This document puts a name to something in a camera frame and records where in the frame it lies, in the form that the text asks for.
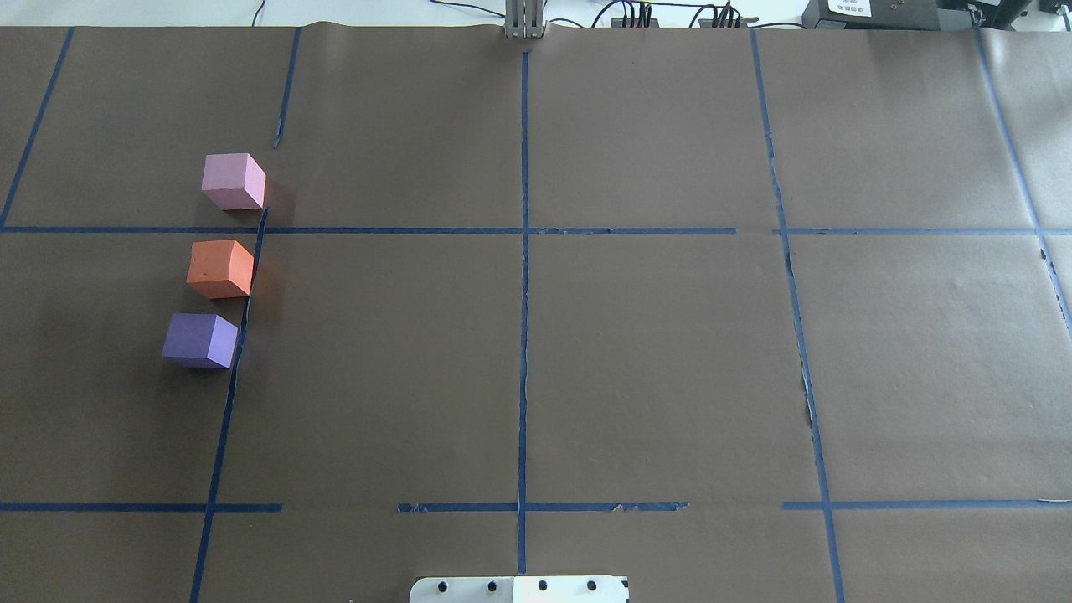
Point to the orange foam cube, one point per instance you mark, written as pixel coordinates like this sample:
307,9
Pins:
220,269

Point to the black usb hub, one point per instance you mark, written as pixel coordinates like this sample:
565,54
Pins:
635,16
713,16

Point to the pink foam cube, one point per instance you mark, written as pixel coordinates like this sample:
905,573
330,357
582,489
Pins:
234,181

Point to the purple foam cube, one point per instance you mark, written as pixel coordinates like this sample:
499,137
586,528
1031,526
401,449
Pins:
203,341

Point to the black computer box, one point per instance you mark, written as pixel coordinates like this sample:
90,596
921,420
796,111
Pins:
912,15

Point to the grey aluminium frame post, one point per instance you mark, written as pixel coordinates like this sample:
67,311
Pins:
524,19

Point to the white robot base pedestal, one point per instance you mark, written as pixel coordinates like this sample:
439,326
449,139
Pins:
523,588

